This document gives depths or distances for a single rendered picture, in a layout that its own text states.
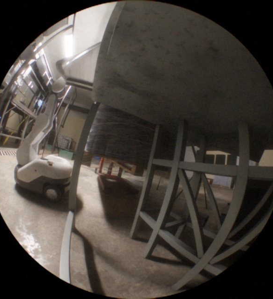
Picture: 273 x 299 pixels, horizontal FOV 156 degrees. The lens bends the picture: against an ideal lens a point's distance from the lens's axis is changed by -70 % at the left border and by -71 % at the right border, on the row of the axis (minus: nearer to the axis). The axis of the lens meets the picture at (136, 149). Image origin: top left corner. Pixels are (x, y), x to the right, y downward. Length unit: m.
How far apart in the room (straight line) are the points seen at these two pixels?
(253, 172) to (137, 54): 0.39
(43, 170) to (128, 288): 0.92
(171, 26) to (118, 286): 0.74
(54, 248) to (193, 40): 0.83
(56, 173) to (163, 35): 0.95
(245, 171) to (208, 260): 0.30
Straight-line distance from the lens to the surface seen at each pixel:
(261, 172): 0.34
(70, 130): 10.30
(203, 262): 0.44
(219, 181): 7.63
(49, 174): 0.92
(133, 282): 0.60
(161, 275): 0.66
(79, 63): 0.81
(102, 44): 0.32
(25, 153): 1.18
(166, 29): 0.19
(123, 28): 0.21
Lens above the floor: 0.55
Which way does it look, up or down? 7 degrees up
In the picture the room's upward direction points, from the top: 13 degrees clockwise
